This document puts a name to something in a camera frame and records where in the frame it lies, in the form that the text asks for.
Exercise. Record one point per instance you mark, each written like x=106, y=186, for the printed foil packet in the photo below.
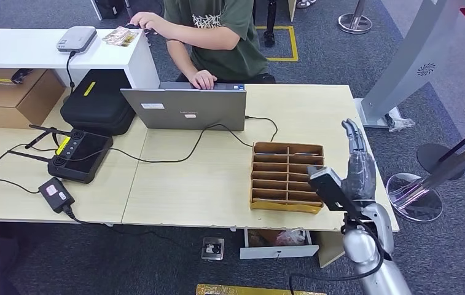
x=120, y=36

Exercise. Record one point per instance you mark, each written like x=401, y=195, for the chrome stanchion with round base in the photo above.
x=354, y=22

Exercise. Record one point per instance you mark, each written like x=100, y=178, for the person's left forearm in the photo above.
x=195, y=34

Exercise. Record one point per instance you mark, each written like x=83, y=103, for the metal floor socket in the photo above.
x=212, y=248

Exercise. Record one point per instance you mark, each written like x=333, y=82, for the person's right forearm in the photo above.
x=181, y=57

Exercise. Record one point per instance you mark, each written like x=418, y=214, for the person's left hand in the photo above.
x=144, y=19

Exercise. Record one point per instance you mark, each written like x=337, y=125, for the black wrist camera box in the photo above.
x=330, y=187

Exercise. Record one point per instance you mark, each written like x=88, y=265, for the black power adapter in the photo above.
x=56, y=194

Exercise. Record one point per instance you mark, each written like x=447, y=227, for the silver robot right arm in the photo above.
x=360, y=246

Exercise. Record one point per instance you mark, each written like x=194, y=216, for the gold foil strip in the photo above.
x=248, y=290

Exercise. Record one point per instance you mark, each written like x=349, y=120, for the black computer tower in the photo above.
x=108, y=8

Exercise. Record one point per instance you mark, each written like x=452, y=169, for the person's right hand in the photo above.
x=203, y=79

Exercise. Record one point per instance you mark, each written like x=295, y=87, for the black carrying case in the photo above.
x=98, y=102

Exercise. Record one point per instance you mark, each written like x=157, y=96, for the brown cardboard box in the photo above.
x=16, y=102

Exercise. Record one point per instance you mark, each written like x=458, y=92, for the small black object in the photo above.
x=21, y=75

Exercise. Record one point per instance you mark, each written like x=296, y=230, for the silver gate pillar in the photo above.
x=415, y=57

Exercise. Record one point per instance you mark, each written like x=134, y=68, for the clear plastic bag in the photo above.
x=399, y=121

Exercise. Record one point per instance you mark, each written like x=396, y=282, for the cardboard card organizer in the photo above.
x=277, y=171

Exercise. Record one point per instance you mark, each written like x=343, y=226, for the grey router box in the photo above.
x=76, y=39

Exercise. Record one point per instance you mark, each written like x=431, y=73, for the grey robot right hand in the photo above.
x=360, y=179

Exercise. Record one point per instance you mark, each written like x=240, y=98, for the white open drawer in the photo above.
x=273, y=252

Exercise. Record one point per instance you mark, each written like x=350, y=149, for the shiny stanchion with clear base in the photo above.
x=413, y=199

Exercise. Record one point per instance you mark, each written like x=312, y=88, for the white counter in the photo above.
x=32, y=53

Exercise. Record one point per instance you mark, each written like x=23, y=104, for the grey laptop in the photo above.
x=191, y=110

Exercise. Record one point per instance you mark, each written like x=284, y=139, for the black remote controller with antennas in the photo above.
x=81, y=156

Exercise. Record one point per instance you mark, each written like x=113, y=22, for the black stanchion with round base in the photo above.
x=429, y=156

